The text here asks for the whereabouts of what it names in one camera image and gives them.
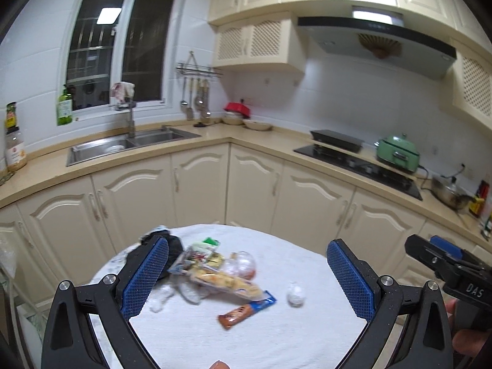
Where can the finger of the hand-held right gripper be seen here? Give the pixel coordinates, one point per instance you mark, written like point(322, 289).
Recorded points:
point(424, 255)

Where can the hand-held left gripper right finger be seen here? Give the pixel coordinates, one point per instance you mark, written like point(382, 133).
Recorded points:
point(349, 276)

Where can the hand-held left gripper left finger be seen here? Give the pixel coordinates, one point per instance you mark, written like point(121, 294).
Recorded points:
point(148, 273)

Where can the black plastic bag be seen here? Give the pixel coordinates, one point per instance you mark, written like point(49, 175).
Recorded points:
point(175, 248)

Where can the clear plastic wrapper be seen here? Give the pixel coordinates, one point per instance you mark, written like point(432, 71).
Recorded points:
point(188, 292)

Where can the white tissue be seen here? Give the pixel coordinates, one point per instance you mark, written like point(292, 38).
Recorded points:
point(296, 296)

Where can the yellow bread packet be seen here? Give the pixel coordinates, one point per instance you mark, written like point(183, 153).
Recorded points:
point(223, 280)

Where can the round clear plastic wrap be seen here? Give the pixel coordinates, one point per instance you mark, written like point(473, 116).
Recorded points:
point(242, 263)

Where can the orange and blue snack wrapper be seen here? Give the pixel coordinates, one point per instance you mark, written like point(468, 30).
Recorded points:
point(240, 313)

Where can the person's right hand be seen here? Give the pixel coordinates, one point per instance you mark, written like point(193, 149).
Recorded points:
point(467, 344)

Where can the person's left hand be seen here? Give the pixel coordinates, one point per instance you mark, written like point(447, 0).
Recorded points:
point(219, 365)

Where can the steel wok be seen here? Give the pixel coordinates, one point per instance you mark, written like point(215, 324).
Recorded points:
point(447, 194)

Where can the red and black bottle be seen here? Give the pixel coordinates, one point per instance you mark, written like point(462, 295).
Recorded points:
point(484, 190)

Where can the white tablecloth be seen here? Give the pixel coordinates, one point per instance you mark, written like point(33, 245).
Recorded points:
point(269, 338)

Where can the green electric pot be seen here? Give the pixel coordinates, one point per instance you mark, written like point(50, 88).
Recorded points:
point(398, 155)

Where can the black glass cooktop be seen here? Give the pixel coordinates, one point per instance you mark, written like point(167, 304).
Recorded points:
point(357, 167)

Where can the stainless steel double sink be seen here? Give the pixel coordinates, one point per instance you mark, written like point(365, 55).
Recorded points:
point(127, 146)

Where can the cream lower kitchen cabinets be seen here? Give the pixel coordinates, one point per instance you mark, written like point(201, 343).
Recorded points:
point(246, 184)

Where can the black griddle pan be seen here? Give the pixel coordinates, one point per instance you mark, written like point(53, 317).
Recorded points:
point(338, 139)

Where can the steel faucet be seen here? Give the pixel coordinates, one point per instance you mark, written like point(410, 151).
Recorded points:
point(130, 121)

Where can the small black disc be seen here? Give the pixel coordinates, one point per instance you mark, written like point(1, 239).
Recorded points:
point(199, 125)

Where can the steel spatula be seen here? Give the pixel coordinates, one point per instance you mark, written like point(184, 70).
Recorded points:
point(190, 111)

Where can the cream deep bowl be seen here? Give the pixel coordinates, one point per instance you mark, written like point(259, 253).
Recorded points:
point(231, 120)

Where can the steel ladle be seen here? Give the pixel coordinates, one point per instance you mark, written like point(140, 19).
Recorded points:
point(184, 102)

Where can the steel slotted spoon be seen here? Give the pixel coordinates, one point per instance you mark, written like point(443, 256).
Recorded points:
point(198, 102)

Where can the clear plastic jar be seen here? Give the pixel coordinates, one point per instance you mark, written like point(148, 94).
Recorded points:
point(16, 152)

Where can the pink and white rag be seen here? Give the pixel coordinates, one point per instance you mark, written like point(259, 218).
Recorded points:
point(123, 91)

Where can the green glass bottle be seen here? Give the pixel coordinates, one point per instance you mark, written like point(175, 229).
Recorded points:
point(64, 109)

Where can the red pot on counter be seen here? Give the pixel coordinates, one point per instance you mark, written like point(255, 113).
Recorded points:
point(238, 109)

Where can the grey range hood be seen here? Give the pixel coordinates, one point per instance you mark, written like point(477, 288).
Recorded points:
point(384, 53)

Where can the dark yellow-label sauce bottle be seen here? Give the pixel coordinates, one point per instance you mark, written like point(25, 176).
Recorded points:
point(11, 117)

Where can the dark window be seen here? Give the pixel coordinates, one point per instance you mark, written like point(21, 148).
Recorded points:
point(150, 38)

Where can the large lattice-door wall cabinet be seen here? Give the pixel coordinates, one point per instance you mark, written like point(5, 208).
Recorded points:
point(474, 84)

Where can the wall utensil rack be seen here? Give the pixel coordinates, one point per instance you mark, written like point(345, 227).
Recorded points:
point(198, 70)

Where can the small lattice-door wall cabinet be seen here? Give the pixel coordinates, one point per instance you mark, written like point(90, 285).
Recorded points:
point(261, 42)

